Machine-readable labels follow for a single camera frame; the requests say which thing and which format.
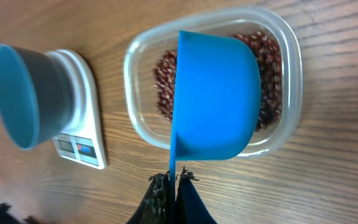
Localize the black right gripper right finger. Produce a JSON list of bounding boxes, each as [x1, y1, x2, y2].
[[175, 167, 217, 224]]

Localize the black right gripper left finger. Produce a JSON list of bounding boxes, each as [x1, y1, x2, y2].
[[127, 172, 170, 224]]

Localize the clear plastic food container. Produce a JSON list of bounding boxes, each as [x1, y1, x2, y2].
[[123, 7, 303, 158]]

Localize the red beans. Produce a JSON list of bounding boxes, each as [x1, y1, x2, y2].
[[152, 30, 282, 132]]

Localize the white digital kitchen scale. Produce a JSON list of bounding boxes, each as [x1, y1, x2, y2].
[[46, 49, 107, 169]]

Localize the blue plastic measuring scoop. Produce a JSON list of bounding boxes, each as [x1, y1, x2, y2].
[[169, 30, 261, 223]]

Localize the teal metal bowl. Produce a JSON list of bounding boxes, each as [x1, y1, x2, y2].
[[0, 44, 73, 150]]

